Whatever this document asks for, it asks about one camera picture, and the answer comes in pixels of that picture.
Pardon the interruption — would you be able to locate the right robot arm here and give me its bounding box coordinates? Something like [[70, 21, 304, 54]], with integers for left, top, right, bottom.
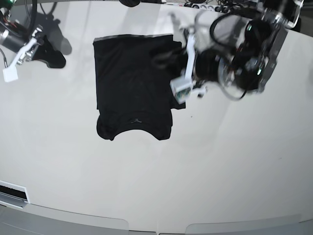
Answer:
[[0, 0, 66, 69]]

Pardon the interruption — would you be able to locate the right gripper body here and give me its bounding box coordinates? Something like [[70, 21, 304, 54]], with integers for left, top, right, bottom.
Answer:
[[14, 26, 44, 65]]

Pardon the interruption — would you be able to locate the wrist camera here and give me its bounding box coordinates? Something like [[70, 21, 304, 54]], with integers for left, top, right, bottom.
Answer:
[[2, 66, 19, 83], [170, 76, 193, 104]]

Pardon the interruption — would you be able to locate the black t-shirt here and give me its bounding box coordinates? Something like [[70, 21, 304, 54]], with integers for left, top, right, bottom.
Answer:
[[93, 34, 186, 141]]

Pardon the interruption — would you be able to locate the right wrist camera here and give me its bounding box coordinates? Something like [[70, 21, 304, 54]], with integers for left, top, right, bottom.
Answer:
[[2, 66, 19, 83]]

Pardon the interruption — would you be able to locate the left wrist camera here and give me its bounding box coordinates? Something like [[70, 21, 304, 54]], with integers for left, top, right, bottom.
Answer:
[[170, 76, 193, 104]]

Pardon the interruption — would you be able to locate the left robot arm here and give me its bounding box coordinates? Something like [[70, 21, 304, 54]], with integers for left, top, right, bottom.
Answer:
[[153, 0, 304, 103]]

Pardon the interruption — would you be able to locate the black round object top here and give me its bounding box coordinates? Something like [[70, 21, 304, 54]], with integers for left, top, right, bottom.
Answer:
[[119, 0, 141, 7]]

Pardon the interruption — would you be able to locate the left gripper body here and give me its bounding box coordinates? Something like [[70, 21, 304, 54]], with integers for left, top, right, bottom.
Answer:
[[194, 47, 235, 86]]

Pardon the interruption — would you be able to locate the white power strip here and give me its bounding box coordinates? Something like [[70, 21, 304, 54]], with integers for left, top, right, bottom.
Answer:
[[161, 0, 245, 13]]

